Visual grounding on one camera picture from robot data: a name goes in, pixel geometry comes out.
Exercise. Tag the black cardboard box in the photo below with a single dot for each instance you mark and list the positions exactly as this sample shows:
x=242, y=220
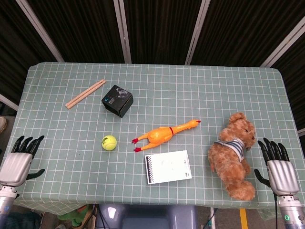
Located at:
x=117, y=101

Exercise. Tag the green checkered tablecloth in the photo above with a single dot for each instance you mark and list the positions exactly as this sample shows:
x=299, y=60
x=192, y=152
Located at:
x=152, y=133

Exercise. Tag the yellow tennis ball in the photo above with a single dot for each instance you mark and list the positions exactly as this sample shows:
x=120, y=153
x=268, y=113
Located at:
x=109, y=142

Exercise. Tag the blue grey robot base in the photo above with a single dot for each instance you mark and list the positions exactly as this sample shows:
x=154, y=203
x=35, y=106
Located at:
x=145, y=216

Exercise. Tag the orange rubber chicken toy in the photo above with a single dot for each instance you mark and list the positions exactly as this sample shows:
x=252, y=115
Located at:
x=159, y=135

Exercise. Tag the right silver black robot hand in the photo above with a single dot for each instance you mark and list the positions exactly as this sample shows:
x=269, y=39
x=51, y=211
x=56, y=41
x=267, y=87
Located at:
x=282, y=171

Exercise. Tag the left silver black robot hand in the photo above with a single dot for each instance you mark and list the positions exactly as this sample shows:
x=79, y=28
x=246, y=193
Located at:
x=16, y=164

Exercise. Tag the brown teddy bear striped shirt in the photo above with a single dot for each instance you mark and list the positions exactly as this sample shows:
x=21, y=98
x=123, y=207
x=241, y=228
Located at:
x=232, y=155

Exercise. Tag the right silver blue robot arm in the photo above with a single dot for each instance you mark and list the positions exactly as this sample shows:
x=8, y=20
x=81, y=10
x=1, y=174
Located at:
x=291, y=210

